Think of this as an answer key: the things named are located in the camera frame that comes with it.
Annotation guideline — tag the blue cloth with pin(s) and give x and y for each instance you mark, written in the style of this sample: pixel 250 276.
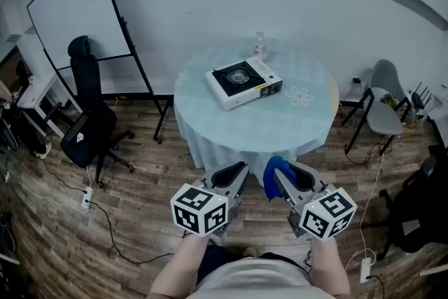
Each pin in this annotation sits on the blue cloth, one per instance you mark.
pixel 271 175

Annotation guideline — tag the person's dark shorts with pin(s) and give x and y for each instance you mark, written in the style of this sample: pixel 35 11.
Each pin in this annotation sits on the person's dark shorts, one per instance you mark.
pixel 210 260

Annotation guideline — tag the person's right forearm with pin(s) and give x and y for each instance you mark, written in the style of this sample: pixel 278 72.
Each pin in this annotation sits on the person's right forearm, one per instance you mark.
pixel 327 266

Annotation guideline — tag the white side desk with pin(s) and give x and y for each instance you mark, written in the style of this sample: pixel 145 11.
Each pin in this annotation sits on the white side desk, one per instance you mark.
pixel 33 96

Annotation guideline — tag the white portable stove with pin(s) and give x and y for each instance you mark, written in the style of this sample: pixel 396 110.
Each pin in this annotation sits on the white portable stove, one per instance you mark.
pixel 245 87

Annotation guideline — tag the black office chair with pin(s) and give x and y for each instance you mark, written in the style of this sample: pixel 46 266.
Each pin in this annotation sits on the black office chair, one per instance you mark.
pixel 87 108

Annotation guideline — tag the person's left forearm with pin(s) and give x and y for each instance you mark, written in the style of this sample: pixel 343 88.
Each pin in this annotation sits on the person's left forearm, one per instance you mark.
pixel 182 266

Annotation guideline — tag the white power strip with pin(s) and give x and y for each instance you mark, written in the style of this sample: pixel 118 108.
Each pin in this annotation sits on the white power strip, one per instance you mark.
pixel 365 269
pixel 87 197

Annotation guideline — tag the black wall adapter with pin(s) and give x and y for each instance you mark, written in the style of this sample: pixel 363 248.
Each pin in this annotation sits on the black wall adapter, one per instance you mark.
pixel 356 81

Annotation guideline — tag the whiteboard on black stand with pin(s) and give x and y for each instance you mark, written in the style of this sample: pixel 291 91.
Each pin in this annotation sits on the whiteboard on black stand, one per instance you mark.
pixel 77 10

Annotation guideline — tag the person's light shirt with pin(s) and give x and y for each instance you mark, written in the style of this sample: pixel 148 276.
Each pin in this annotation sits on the person's light shirt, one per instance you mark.
pixel 259 278

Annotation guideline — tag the black chair with bag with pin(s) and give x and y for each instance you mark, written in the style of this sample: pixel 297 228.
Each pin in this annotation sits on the black chair with bag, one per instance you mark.
pixel 420 206

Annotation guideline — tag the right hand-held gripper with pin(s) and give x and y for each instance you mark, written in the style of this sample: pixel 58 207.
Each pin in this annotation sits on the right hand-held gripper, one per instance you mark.
pixel 327 213

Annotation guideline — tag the clear plastic bottle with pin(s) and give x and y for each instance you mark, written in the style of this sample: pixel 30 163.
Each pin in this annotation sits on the clear plastic bottle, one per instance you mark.
pixel 259 49

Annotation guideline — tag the black router with antennas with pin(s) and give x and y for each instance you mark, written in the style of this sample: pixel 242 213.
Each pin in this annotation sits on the black router with antennas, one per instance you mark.
pixel 419 99

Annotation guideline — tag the round table with pale tablecloth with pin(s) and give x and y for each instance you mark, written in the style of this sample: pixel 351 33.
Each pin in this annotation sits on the round table with pale tablecloth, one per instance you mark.
pixel 259 122

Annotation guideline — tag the grey shell chair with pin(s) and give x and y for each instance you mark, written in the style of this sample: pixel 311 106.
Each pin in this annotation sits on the grey shell chair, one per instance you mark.
pixel 383 115

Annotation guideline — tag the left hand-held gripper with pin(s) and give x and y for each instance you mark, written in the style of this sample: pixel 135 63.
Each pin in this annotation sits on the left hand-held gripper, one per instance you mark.
pixel 196 210

